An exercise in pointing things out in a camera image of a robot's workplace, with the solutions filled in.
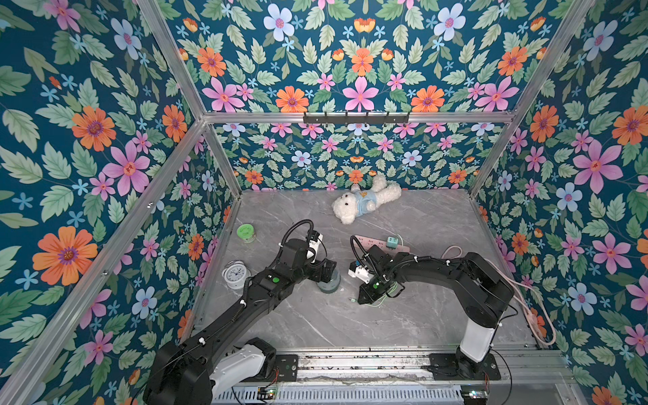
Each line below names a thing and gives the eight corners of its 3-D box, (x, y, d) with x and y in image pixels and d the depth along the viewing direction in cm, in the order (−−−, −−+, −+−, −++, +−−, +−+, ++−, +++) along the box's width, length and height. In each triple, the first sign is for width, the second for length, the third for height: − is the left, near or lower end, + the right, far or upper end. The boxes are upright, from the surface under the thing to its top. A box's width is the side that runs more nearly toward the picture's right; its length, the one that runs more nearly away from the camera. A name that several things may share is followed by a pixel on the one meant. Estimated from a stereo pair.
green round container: (238, 244, 104) (234, 237, 100) (242, 231, 109) (238, 224, 105) (254, 244, 104) (250, 237, 100) (257, 231, 109) (254, 223, 105)
